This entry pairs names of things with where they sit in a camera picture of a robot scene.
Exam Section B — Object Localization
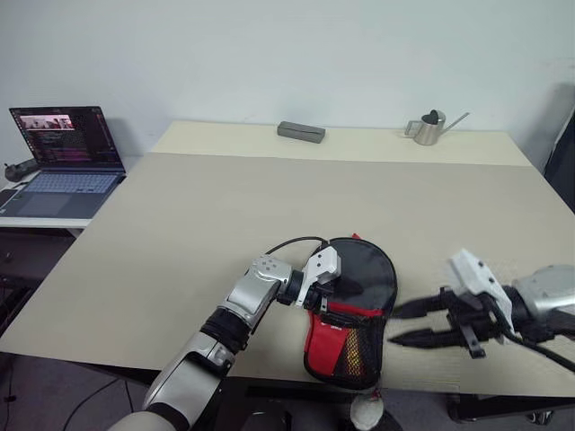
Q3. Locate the grey rectangular box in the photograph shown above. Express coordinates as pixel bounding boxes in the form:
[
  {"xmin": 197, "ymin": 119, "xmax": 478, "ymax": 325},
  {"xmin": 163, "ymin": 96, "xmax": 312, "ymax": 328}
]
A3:
[{"xmin": 277, "ymin": 120, "xmax": 326, "ymax": 145}]

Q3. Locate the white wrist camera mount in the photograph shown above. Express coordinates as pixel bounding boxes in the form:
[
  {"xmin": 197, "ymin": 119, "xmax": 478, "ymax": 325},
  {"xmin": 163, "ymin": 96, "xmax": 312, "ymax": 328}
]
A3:
[
  {"xmin": 448, "ymin": 249, "xmax": 514, "ymax": 334},
  {"xmin": 294, "ymin": 245, "xmax": 344, "ymax": 311}
]

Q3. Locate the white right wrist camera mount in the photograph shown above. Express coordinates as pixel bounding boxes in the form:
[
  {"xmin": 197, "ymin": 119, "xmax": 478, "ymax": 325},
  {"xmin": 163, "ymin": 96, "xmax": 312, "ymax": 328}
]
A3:
[{"xmin": 448, "ymin": 249, "xmax": 514, "ymax": 334}]

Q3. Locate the white plush ball keychain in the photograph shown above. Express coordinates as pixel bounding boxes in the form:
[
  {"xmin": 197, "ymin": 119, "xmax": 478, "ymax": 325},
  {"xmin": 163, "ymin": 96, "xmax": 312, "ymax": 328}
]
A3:
[{"xmin": 349, "ymin": 388, "xmax": 385, "ymax": 427}]

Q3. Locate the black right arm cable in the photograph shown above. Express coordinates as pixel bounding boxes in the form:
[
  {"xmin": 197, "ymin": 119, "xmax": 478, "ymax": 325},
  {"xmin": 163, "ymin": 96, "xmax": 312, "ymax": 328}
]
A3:
[{"xmin": 489, "ymin": 295, "xmax": 575, "ymax": 374}]

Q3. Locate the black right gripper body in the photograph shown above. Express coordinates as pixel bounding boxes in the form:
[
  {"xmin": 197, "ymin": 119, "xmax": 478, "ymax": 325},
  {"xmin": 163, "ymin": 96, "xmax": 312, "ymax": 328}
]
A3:
[{"xmin": 441, "ymin": 288, "xmax": 509, "ymax": 360}]

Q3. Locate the red and black mesh bag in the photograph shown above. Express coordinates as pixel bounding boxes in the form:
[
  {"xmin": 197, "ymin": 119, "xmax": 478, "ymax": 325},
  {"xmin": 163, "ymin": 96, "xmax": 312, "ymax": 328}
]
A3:
[{"xmin": 303, "ymin": 233, "xmax": 399, "ymax": 391}]

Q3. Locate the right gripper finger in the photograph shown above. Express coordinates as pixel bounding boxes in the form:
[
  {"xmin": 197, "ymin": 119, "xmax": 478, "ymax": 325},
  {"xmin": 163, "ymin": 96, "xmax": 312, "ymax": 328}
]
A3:
[
  {"xmin": 393, "ymin": 293, "xmax": 451, "ymax": 321},
  {"xmin": 388, "ymin": 328, "xmax": 464, "ymax": 350}
]

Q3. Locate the open dark laptop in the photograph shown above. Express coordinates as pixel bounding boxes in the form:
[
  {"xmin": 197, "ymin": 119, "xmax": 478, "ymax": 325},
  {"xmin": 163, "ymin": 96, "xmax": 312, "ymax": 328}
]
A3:
[{"xmin": 8, "ymin": 106, "xmax": 128, "ymax": 221}]

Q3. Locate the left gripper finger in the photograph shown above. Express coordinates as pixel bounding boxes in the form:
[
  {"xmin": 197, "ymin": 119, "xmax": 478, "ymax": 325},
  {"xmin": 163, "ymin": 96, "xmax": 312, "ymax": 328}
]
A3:
[{"xmin": 334, "ymin": 279, "xmax": 367, "ymax": 295}]

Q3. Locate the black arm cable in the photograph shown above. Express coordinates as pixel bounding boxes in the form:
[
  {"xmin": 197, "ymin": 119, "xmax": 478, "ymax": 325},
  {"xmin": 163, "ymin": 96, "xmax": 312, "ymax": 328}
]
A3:
[
  {"xmin": 263, "ymin": 235, "xmax": 332, "ymax": 258},
  {"xmin": 489, "ymin": 295, "xmax": 575, "ymax": 374}
]

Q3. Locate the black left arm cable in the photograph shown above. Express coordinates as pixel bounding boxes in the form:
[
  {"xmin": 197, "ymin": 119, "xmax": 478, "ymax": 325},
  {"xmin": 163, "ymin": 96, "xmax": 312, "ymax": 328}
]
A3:
[{"xmin": 263, "ymin": 235, "xmax": 332, "ymax": 258}]

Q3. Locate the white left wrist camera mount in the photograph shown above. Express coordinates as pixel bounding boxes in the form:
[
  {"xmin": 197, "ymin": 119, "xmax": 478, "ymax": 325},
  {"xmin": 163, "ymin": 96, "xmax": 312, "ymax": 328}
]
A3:
[{"xmin": 294, "ymin": 245, "xmax": 344, "ymax": 311}]

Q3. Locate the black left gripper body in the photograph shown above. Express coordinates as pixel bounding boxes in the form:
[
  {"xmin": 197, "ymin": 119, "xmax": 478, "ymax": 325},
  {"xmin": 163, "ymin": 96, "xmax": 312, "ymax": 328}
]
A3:
[{"xmin": 308, "ymin": 279, "xmax": 341, "ymax": 315}]

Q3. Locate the black handheld controller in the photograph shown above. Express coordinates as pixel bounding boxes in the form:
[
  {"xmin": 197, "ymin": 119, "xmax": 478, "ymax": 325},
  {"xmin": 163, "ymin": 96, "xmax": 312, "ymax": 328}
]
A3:
[{"xmin": 3, "ymin": 159, "xmax": 40, "ymax": 183}]

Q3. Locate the metal watering can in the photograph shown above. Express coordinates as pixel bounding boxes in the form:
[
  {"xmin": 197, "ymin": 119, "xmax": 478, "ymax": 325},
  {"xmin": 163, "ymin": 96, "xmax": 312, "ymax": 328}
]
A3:
[{"xmin": 405, "ymin": 109, "xmax": 471, "ymax": 146}]

